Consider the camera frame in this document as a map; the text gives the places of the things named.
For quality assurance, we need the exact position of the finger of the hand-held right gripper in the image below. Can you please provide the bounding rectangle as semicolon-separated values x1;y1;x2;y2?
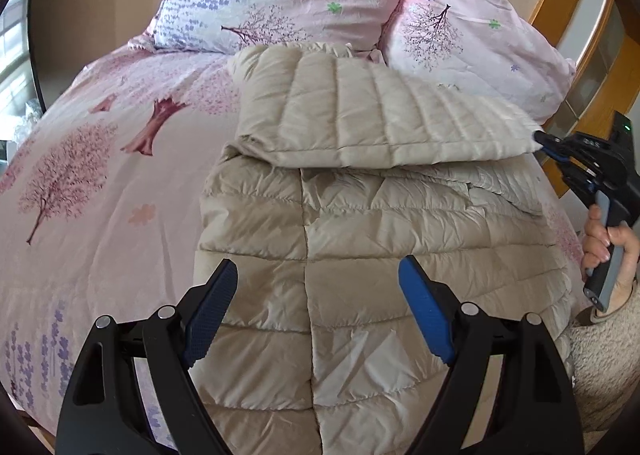
533;130;576;152
542;146;598;196

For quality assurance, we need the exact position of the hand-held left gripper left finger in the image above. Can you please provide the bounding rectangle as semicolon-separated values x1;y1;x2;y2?
56;258;238;455

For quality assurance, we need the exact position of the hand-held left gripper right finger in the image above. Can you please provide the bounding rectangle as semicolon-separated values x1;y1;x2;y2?
397;255;586;455

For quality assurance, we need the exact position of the beige quilted down jacket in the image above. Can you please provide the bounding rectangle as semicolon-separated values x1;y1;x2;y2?
192;42;581;455

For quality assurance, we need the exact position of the person's right forearm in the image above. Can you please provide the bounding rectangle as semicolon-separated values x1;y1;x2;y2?
567;280;640;436

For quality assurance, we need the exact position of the person's right hand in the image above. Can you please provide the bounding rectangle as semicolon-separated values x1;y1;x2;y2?
581;204;640;321

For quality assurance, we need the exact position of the small pink tree-print pillow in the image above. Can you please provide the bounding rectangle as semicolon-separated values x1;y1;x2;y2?
377;0;578;126

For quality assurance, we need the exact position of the pink tree-print bed cover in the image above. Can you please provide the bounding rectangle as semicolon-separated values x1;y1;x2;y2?
0;32;591;441

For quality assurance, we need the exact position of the window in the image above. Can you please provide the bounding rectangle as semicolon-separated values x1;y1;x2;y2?
0;0;46;136

